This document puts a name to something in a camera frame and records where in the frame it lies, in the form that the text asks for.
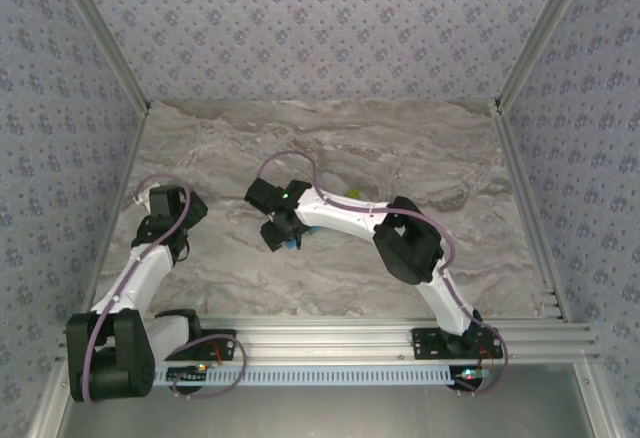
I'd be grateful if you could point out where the grey metal panel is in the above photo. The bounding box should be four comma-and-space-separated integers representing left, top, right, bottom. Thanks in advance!
54, 363, 599, 438

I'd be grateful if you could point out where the slotted white cable duct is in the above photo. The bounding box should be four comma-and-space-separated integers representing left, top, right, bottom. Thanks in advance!
152, 363, 481, 388

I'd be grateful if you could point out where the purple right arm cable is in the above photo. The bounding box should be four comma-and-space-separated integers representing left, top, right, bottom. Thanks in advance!
254, 150, 510, 397

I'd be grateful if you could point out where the wide aluminium side rail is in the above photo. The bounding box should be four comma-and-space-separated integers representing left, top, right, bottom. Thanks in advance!
489, 99, 574, 324

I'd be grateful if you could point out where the long aluminium base rail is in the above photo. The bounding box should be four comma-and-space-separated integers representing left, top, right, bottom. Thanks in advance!
54, 313, 601, 365

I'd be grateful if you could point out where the short aluminium frame rail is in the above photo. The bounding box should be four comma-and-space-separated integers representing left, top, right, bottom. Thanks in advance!
574, 360, 619, 438
27, 360, 76, 438

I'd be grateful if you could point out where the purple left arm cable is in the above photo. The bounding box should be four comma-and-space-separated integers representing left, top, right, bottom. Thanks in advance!
79, 172, 247, 403

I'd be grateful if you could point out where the small circuit board with LED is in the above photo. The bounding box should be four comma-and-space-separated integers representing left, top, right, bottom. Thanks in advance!
166, 365, 210, 385
452, 366, 489, 393

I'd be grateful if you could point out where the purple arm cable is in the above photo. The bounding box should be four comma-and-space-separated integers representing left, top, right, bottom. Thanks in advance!
254, 150, 510, 397
79, 172, 247, 403

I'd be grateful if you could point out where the aluminium corner post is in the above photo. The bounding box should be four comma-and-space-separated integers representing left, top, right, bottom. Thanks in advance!
493, 0, 600, 108
49, 0, 154, 109

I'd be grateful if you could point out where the narrow aluminium side rail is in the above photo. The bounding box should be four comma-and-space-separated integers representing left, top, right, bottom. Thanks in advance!
77, 102, 151, 327

